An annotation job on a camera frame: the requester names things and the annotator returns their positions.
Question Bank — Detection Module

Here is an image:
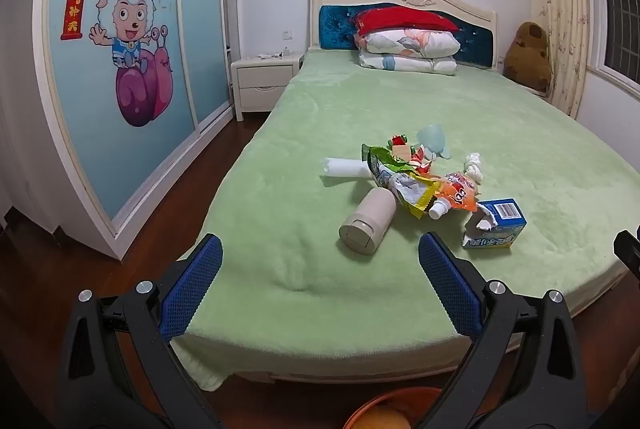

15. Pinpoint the floral pillow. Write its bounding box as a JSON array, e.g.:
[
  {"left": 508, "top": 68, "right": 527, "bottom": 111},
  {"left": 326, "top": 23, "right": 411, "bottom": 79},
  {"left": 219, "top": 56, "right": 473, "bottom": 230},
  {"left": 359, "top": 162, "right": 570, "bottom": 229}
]
[{"left": 363, "top": 29, "right": 461, "bottom": 60}]

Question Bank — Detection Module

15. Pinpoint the orange bin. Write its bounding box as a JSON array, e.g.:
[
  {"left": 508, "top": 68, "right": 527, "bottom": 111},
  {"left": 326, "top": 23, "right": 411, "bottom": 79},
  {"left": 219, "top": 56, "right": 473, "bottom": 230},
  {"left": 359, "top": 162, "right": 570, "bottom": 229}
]
[{"left": 342, "top": 386, "right": 444, "bottom": 429}]

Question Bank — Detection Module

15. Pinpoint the cream nightstand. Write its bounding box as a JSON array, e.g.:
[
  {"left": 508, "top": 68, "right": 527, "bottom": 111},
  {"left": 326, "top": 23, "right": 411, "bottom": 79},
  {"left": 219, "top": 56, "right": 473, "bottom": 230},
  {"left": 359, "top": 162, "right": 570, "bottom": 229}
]
[{"left": 231, "top": 54, "right": 305, "bottom": 122}]

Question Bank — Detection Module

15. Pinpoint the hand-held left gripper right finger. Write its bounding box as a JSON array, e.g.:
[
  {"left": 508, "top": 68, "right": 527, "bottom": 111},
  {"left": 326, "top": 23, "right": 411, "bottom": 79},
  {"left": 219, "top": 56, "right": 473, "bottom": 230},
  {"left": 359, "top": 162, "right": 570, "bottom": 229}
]
[{"left": 418, "top": 231, "right": 583, "bottom": 429}]

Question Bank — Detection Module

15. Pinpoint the crumpled white tissue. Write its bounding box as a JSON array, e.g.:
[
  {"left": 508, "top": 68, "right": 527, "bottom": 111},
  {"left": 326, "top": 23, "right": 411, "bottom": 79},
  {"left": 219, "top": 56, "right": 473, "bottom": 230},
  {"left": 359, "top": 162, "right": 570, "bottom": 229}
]
[{"left": 462, "top": 152, "right": 486, "bottom": 182}]

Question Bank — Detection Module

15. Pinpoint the beige cylindrical container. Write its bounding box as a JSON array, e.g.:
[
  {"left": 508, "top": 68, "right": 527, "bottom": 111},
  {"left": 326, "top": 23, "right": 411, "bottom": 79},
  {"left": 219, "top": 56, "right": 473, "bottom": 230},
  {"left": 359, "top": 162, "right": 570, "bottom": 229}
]
[{"left": 338, "top": 188, "right": 398, "bottom": 258}]

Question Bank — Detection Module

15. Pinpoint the red pillow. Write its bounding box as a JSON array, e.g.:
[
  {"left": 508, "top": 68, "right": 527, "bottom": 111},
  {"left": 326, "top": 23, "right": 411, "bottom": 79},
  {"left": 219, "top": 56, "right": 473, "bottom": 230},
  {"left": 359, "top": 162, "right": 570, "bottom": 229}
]
[{"left": 355, "top": 7, "right": 460, "bottom": 41}]

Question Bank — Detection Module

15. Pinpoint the brown plush toy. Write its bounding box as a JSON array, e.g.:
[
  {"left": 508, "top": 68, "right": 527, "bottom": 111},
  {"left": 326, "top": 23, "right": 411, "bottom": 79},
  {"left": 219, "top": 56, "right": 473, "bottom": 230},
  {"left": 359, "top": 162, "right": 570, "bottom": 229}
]
[{"left": 503, "top": 22, "right": 553, "bottom": 92}]

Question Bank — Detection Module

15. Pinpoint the window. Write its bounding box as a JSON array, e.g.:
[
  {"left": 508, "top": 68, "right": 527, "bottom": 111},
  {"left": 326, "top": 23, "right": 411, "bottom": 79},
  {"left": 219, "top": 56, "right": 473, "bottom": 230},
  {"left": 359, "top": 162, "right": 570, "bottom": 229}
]
[{"left": 582, "top": 0, "right": 640, "bottom": 98}]

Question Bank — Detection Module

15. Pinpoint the green snack bag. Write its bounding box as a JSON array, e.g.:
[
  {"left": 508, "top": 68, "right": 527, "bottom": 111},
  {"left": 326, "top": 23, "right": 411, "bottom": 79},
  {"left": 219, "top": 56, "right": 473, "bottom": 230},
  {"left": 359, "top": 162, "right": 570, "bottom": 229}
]
[{"left": 361, "top": 144, "right": 426, "bottom": 190}]

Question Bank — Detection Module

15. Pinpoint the red white paper wrapper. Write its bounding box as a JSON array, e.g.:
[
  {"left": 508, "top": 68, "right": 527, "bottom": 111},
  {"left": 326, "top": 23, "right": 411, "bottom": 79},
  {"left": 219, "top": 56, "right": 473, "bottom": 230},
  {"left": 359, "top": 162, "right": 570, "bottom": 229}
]
[{"left": 410, "top": 149, "right": 439, "bottom": 178}]

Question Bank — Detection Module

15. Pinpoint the light blue plastic cup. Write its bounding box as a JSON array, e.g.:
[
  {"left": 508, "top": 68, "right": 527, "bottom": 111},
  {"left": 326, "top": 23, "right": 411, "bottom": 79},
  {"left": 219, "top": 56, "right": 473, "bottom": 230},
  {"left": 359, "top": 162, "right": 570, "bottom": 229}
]
[{"left": 414, "top": 124, "right": 454, "bottom": 160}]

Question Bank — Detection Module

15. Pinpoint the folded floral quilt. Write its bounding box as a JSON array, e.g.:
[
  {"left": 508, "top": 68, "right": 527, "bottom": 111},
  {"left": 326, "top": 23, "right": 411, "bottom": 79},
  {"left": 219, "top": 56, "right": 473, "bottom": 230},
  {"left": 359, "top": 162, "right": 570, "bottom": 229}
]
[{"left": 358, "top": 51, "right": 458, "bottom": 76}]

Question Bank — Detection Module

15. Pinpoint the floral cream curtain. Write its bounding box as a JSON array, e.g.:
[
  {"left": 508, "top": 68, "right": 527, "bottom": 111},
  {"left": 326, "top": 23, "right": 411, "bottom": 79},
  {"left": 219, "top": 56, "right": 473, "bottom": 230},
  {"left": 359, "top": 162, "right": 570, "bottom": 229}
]
[{"left": 529, "top": 0, "right": 592, "bottom": 120}]

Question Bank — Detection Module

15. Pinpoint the orange pouch with white cap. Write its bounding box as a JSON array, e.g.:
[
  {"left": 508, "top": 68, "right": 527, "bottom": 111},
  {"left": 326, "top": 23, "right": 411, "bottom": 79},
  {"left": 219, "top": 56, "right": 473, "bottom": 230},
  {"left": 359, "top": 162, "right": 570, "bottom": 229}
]
[{"left": 427, "top": 172, "right": 484, "bottom": 220}]

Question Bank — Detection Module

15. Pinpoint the blue cartoon sliding-door wardrobe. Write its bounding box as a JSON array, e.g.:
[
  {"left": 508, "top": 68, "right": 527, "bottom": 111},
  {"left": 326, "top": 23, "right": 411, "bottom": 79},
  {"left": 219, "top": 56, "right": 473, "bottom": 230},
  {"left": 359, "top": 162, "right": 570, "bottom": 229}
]
[{"left": 0, "top": 0, "right": 239, "bottom": 261}]

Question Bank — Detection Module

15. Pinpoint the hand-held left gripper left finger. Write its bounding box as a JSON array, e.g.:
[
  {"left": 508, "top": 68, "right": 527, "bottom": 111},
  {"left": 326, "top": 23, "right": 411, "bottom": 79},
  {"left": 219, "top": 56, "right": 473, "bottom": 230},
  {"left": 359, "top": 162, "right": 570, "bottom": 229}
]
[{"left": 56, "top": 233, "right": 224, "bottom": 429}]

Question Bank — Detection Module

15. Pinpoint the yellow silver snack wrapper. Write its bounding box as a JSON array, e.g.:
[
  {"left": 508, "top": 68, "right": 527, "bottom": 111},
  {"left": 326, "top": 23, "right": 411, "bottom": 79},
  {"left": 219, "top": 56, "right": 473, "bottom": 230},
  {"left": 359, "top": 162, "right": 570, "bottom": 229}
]
[{"left": 387, "top": 171, "right": 444, "bottom": 220}]

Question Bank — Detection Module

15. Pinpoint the torn blue white carton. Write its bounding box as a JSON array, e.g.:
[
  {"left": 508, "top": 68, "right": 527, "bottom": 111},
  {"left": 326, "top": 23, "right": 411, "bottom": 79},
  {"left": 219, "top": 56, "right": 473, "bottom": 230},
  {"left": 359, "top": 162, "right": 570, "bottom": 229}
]
[{"left": 462, "top": 198, "right": 529, "bottom": 251}]

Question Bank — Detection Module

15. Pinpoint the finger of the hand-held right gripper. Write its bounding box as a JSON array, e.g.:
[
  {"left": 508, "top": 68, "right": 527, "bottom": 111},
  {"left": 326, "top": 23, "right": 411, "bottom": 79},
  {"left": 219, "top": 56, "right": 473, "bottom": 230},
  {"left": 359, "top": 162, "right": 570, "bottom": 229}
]
[{"left": 613, "top": 225, "right": 640, "bottom": 291}]

